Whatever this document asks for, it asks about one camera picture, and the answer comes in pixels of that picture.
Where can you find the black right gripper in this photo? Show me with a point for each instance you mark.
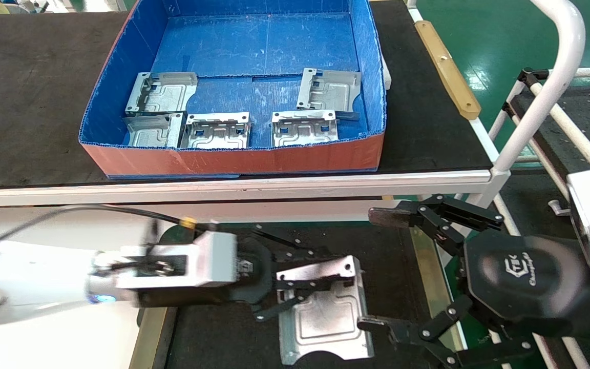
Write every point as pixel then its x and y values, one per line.
pixel 525 277

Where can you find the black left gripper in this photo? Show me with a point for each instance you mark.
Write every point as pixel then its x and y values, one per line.
pixel 256 271

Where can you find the stamped sheet metal bracket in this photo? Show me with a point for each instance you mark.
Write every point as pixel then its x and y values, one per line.
pixel 331 92
pixel 215 132
pixel 325 318
pixel 151 133
pixel 162 95
pixel 302 130

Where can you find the blue corrugated plastic box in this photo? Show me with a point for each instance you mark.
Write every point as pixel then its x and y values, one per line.
pixel 254 46

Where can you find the brass table edge strip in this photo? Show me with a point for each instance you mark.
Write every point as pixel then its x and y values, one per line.
pixel 151 343
pixel 430 287

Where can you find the yellow wooden edge strip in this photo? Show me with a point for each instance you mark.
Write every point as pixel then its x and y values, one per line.
pixel 448 72

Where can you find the small white block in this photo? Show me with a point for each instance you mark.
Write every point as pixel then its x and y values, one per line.
pixel 386 74

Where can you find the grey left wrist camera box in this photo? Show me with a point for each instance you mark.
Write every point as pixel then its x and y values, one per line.
pixel 213 259

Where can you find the white table frame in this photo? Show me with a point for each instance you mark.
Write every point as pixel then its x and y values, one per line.
pixel 223 184

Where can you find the white tube cart frame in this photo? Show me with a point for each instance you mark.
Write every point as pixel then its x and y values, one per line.
pixel 569 123

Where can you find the white bent tube rail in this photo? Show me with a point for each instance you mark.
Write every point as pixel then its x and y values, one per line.
pixel 564 66

